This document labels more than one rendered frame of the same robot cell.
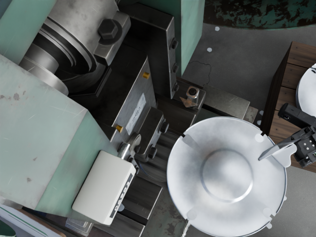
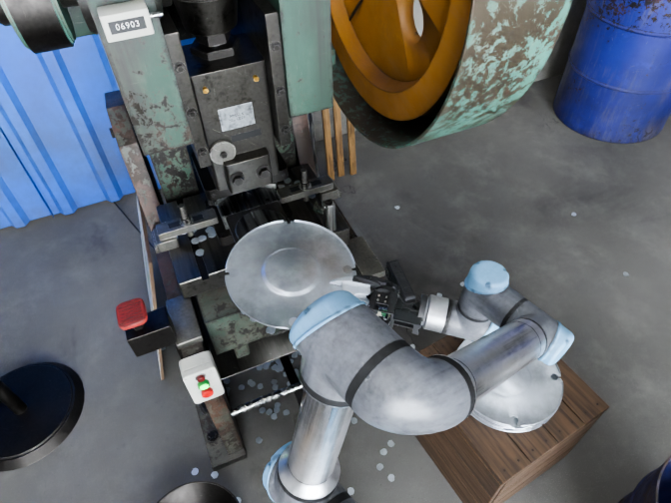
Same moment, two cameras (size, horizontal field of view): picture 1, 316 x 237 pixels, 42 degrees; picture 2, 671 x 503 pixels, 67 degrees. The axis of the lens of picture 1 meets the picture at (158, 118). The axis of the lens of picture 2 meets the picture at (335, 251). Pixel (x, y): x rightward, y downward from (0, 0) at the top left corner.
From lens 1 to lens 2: 0.75 m
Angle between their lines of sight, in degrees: 29
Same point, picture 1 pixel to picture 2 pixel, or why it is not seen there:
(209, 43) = (443, 289)
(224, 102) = (362, 256)
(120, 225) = (185, 263)
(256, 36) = not seen: hidden behind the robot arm
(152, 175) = (238, 232)
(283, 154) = (352, 288)
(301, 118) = (396, 276)
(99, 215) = (103, 13)
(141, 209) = (212, 264)
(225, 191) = (277, 278)
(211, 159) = (292, 251)
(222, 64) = not seen: hidden behind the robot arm
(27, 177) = not seen: outside the picture
